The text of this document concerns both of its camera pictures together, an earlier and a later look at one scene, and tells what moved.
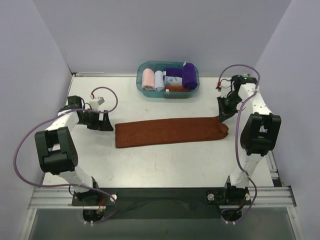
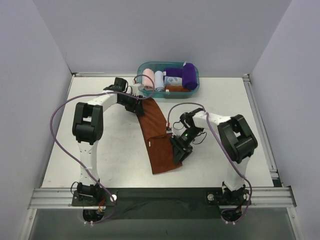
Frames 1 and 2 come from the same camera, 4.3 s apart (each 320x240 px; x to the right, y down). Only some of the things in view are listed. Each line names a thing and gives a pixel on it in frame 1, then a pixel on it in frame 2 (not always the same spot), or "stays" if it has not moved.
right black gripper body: [225, 107] → [179, 146]
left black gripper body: [100, 120] → [136, 107]
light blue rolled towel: [158, 81] stays
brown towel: [142, 134] → [161, 150]
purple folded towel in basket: [173, 71] stays
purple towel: [189, 76] stays
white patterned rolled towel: [173, 80] stays
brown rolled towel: [175, 88] stays
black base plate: [162, 203] stays
